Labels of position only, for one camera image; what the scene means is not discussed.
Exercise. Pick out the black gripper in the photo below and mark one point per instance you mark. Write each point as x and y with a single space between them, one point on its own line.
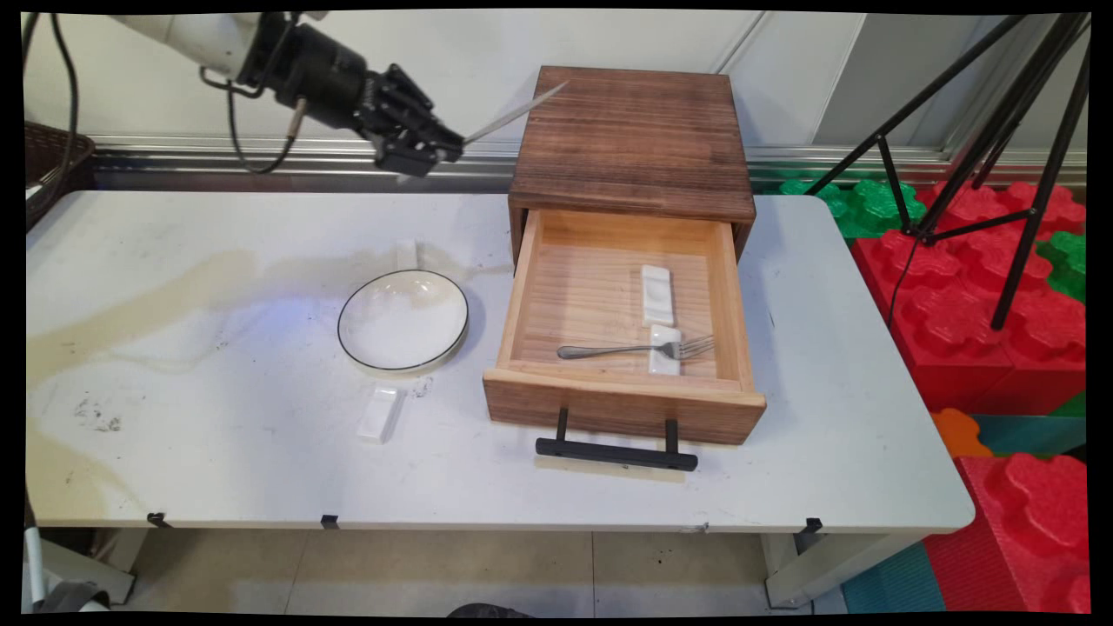
322 74

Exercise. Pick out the silver table knife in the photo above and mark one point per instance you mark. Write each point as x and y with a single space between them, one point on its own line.
517 111

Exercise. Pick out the white ceramic cutlery rest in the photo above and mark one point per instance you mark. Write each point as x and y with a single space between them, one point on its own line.
657 294
380 415
406 255
666 363

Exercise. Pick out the white plate with black rim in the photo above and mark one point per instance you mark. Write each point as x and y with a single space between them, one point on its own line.
403 320

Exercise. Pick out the dark brown wooden cabinet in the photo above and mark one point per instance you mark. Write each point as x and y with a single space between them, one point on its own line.
633 139

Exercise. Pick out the light wooden drawer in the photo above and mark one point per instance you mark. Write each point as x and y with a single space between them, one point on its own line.
591 296

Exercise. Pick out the silver metal fork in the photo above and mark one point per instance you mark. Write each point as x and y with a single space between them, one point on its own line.
609 350

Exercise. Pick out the green foam block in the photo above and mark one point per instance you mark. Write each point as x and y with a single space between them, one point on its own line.
861 204
1068 261

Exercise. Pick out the white table leg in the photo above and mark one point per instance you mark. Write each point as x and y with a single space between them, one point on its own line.
96 565
826 569

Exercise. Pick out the black tripod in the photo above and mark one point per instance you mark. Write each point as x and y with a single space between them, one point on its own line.
1022 96

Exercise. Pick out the orange foam piece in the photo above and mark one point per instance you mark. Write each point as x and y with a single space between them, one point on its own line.
956 433

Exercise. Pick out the teal foam mat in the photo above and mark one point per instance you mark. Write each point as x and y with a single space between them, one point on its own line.
1035 435
896 582

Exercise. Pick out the aluminium wall rail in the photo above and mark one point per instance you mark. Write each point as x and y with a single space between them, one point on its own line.
261 161

